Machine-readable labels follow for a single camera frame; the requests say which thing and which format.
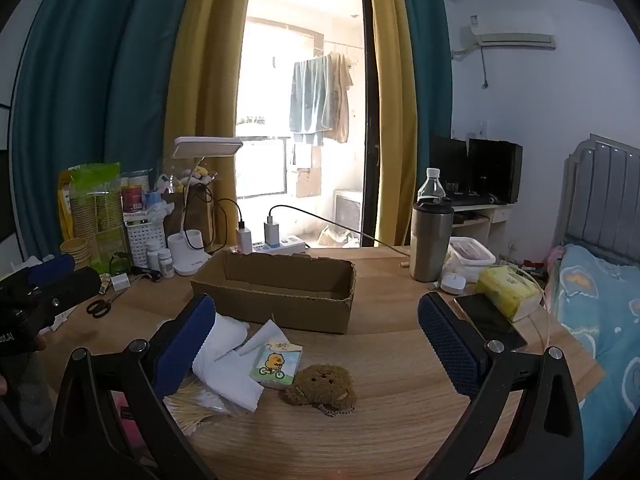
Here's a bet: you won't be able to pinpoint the outdoor air conditioner unit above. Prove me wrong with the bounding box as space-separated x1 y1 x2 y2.
334 189 363 233

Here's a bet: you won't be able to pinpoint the white power strip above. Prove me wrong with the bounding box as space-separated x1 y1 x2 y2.
252 237 307 256

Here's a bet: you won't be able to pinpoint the cotton swab pack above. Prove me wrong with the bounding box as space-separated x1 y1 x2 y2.
162 375 236 432

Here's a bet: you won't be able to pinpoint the black charger cable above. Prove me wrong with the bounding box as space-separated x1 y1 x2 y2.
197 182 246 253

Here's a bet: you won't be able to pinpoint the white desk lamp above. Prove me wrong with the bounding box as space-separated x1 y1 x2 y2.
167 136 244 277

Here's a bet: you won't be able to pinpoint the blue printed blanket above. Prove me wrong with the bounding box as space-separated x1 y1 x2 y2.
547 244 640 463

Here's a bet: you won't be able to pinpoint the grey bed headboard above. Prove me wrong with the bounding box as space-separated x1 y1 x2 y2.
562 134 640 257

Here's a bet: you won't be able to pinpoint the black scissors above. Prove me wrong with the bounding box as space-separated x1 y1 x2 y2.
86 289 128 318

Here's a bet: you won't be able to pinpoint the black phone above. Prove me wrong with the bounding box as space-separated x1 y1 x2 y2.
454 293 528 351

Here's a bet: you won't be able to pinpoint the teal curtain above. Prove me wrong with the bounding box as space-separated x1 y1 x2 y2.
10 0 201 261
397 0 453 206

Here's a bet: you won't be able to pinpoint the yellow curtain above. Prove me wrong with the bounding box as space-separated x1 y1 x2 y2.
365 0 418 248
162 0 256 256

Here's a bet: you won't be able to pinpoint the bag of plush toys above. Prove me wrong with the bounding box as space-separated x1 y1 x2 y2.
155 160 218 196

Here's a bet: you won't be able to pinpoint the blue white charger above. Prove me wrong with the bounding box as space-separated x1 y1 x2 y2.
264 216 282 251

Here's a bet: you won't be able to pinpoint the steel tumbler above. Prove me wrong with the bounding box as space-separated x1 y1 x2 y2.
410 199 455 282

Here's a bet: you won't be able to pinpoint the yellow snack bag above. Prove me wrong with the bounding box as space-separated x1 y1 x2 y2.
57 170 77 241

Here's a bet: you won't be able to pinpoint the blue hanging towel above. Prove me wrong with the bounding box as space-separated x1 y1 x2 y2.
289 56 333 147

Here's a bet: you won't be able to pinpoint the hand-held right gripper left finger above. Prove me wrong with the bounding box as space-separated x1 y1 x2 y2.
50 292 221 480

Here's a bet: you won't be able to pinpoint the beige hanging towel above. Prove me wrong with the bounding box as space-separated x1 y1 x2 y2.
327 51 355 143

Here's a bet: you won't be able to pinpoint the white plastic container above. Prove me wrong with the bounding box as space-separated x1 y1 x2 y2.
447 236 497 267

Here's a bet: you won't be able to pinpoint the cardboard box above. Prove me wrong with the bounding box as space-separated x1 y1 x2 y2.
190 250 357 335

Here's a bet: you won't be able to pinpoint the black monitor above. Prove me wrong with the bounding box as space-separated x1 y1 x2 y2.
467 138 523 204
429 134 471 196

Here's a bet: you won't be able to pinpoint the white air conditioner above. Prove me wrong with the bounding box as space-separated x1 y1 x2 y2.
472 12 557 51

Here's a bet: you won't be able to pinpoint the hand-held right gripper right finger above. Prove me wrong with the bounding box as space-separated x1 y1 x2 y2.
415 291 593 480

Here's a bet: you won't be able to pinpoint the white perforated basket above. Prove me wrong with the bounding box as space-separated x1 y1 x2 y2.
124 212 166 268

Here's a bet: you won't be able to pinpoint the yellow tissue pack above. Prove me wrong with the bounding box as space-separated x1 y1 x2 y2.
475 266 543 322

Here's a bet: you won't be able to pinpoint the brown plush toy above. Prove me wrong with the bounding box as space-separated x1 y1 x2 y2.
279 365 358 417

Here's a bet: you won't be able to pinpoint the duck print tissue pack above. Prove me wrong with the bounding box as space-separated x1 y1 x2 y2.
249 340 303 390

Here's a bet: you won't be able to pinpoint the stack of tan paper cups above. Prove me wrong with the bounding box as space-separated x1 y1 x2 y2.
60 238 92 269

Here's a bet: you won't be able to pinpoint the red can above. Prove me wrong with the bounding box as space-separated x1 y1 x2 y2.
121 184 146 212

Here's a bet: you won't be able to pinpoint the white computer desk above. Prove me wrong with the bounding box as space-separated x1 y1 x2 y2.
450 195 516 252

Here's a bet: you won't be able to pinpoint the clear water bottle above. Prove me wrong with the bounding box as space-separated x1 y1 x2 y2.
417 167 447 202

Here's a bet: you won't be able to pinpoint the green bag of paper cups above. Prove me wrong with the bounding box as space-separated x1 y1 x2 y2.
69 162 126 273

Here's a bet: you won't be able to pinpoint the grey charger cable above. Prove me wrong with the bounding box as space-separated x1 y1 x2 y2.
269 204 412 251

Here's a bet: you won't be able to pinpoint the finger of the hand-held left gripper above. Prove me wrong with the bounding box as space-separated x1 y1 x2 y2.
30 266 101 311
27 254 76 286

